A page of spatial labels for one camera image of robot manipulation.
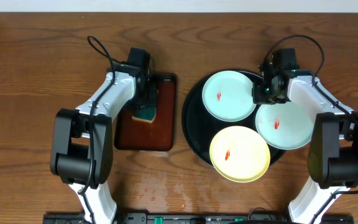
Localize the green yellow sponge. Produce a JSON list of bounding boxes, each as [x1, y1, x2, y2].
[[132, 107, 157, 123]]

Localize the pale green plate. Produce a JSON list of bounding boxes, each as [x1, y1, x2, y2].
[[201, 70, 256, 122], [255, 101, 313, 150]]

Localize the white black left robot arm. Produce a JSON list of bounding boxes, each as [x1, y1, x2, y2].
[[50, 64, 149, 223]]

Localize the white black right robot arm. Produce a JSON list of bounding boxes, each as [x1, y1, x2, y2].
[[252, 67, 358, 223]]

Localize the rectangular red-brown tray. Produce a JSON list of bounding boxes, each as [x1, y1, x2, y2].
[[114, 73, 177, 152]]

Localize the round black tray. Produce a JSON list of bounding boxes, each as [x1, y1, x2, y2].
[[181, 68, 287, 169]]

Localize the yellow plate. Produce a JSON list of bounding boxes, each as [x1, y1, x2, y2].
[[209, 126, 270, 183]]

